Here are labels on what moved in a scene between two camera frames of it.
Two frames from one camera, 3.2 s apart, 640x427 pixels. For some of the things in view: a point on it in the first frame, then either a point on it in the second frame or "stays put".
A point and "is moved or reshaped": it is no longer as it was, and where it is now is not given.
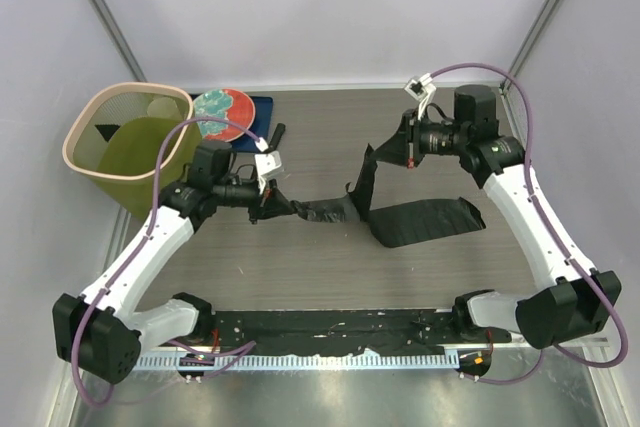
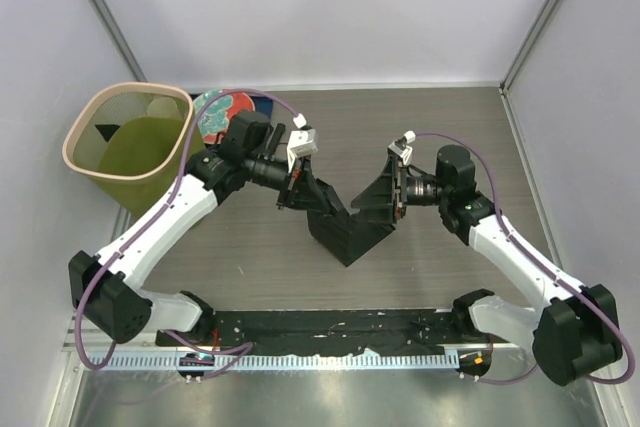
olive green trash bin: x=112 y=135 stays put
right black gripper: x=404 y=148 → x=381 y=197
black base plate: x=343 y=330 stays put
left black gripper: x=272 y=197 → x=292 y=192
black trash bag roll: x=276 y=137 stays put
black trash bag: x=394 y=223 is moved or reshaped
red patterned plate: x=227 y=104 stays put
